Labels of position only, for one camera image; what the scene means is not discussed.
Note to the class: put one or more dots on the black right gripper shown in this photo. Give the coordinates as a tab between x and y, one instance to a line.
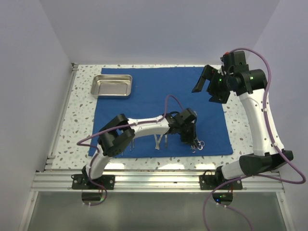
221	97

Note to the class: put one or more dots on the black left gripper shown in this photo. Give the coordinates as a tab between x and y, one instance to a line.
191	139

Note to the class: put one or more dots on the small steel hemostat forceps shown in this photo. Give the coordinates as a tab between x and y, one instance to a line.
193	149

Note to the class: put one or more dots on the large steel hemostat forceps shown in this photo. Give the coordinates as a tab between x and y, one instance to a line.
200	144

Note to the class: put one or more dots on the blue surgical drape cloth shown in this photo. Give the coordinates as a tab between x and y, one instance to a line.
150	86

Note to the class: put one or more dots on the stainless steel instrument tray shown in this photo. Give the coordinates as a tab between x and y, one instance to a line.
111	86

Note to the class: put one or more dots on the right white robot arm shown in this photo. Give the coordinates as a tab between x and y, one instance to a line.
250	86

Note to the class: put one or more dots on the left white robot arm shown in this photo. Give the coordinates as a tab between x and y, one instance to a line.
116	135

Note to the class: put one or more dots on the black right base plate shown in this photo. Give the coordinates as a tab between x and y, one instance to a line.
210	179

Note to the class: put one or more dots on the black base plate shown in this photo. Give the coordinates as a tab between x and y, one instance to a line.
79	182
210	179

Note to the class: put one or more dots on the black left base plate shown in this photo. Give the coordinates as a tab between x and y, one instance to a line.
79	182

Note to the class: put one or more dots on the aluminium front rail frame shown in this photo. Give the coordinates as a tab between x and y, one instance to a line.
149	181

